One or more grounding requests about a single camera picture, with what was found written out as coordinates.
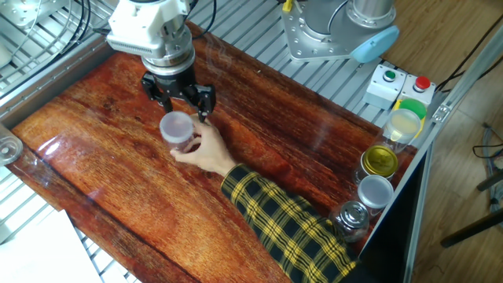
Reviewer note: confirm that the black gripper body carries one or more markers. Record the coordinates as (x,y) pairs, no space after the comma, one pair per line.
(173,84)

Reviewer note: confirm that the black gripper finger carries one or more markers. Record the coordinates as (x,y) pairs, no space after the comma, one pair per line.
(153,92)
(205,98)

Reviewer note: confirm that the frosted white jar lid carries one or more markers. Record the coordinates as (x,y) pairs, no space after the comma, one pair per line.
(177,126)

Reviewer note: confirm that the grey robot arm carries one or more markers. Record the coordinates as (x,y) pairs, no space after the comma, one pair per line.
(326,15)

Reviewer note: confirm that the yellow black plaid-sleeved forearm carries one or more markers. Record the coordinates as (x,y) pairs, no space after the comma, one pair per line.
(291,228)

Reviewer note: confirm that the jar with gold lid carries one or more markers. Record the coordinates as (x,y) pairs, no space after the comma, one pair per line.
(380,160)

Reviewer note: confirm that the jar with silver lid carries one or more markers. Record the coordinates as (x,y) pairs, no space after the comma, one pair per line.
(351,220)

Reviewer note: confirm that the jar with frosted lid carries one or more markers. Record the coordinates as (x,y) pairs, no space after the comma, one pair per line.
(375,191)

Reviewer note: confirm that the tall jar with clear lid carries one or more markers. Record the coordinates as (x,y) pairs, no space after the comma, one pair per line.
(401,126)

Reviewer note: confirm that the bare person's hand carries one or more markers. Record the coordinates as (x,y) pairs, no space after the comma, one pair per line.
(210,151)

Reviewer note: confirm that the silver mounting plate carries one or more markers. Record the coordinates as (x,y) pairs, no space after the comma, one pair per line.
(23,9)

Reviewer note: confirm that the clear plastic container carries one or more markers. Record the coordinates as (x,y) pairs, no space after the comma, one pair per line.
(8,147)

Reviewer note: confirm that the white box green button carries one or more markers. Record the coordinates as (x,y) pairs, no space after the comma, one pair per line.
(383,88)

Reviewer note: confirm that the white paper sheet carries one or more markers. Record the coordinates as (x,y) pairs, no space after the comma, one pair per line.
(39,251)

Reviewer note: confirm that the yellow box green cap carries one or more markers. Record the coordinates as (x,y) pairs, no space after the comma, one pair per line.
(414,107)

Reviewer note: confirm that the white box red button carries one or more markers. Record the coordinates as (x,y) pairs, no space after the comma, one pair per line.
(418,91)

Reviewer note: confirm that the black table side panel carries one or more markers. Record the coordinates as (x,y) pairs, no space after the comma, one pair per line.
(393,255)

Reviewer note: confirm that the dark chair leg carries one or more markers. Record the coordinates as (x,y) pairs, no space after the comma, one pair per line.
(471,230)
(491,181)

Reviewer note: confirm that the white wrist mount housing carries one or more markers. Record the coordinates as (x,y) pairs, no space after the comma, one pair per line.
(141,27)

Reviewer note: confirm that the silver aluminium frame rail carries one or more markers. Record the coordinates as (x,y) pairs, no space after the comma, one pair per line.
(47,78)

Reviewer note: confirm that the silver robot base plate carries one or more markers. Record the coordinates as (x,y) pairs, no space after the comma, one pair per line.
(314,47)

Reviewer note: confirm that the aluminium frame strut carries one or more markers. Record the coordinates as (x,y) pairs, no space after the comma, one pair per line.
(471,67)

